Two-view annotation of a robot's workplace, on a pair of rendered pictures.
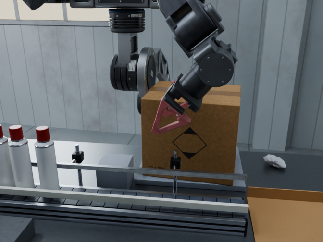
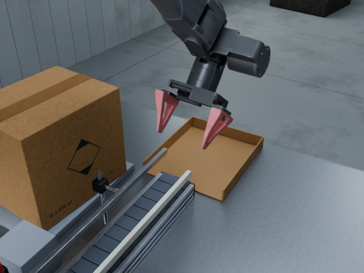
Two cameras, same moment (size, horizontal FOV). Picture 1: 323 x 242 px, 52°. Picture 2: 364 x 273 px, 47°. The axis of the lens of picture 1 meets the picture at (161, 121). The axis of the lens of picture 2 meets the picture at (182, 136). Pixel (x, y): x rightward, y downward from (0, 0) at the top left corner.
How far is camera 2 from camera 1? 0.74 m
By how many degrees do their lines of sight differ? 60
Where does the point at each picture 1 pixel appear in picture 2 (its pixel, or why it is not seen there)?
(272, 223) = not seen: hidden behind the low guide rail
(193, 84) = (215, 83)
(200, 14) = (221, 13)
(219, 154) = (112, 148)
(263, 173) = not seen: hidden behind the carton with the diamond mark
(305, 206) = (180, 145)
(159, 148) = (55, 186)
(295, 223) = (196, 162)
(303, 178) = (143, 128)
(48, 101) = not seen: outside the picture
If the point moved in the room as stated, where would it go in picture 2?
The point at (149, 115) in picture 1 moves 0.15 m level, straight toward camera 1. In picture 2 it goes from (36, 155) to (96, 170)
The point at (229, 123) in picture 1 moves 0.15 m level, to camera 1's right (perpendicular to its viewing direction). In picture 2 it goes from (114, 111) to (141, 86)
